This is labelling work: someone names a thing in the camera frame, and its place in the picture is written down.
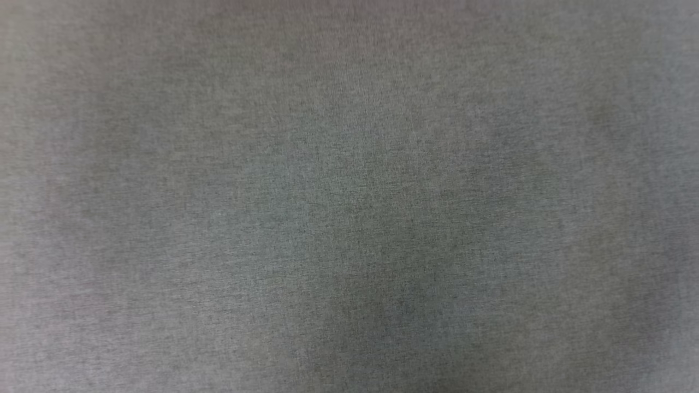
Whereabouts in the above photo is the grey fabric sofa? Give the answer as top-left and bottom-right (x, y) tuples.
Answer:
(0, 0), (699, 393)

